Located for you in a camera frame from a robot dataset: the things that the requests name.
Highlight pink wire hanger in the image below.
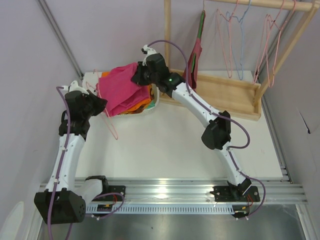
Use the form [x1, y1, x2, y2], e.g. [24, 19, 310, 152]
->
[253, 0, 285, 87]
[215, 1, 238, 79]
[85, 69, 119, 140]
[266, 0, 297, 88]

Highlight pink trousers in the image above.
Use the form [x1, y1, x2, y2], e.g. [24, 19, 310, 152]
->
[96, 62, 152, 117]

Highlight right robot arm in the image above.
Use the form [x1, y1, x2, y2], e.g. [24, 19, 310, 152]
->
[131, 53, 252, 201]

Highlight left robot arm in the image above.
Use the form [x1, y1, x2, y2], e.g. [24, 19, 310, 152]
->
[34, 90, 109, 225]

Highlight green plastic hanger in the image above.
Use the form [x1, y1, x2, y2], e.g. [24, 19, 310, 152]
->
[189, 1, 206, 77]

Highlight white laundry basket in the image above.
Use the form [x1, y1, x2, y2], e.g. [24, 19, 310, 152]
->
[117, 84, 160, 117]

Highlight orange folded cloth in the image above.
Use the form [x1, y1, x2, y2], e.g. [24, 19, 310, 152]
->
[99, 72, 155, 117]

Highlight maroon tank top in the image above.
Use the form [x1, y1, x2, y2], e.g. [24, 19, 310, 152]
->
[182, 37, 202, 90]

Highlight wooden clothes rack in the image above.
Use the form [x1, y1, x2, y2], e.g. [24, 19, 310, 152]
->
[164, 0, 320, 121]

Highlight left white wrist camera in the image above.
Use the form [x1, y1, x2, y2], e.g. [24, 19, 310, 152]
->
[62, 80, 89, 95]

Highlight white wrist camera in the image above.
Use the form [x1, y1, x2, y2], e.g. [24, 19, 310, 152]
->
[141, 44, 157, 67]
[62, 80, 89, 95]

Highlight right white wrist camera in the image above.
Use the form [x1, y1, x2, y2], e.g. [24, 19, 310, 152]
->
[141, 44, 157, 67]

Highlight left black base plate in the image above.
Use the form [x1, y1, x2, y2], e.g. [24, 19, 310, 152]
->
[98, 185, 126, 202]

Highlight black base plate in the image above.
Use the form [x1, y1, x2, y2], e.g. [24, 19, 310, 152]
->
[98, 185, 126, 202]
[209, 186, 261, 203]

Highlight blue wire hanger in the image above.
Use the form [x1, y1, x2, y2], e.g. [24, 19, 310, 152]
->
[226, 0, 252, 81]

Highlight white slotted cable duct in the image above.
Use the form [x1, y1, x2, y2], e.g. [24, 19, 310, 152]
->
[86, 203, 246, 216]

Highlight aluminium mounting rail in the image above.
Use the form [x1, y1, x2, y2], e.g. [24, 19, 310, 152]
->
[108, 178, 308, 205]

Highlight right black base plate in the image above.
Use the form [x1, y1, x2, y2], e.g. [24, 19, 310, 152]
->
[209, 186, 261, 203]

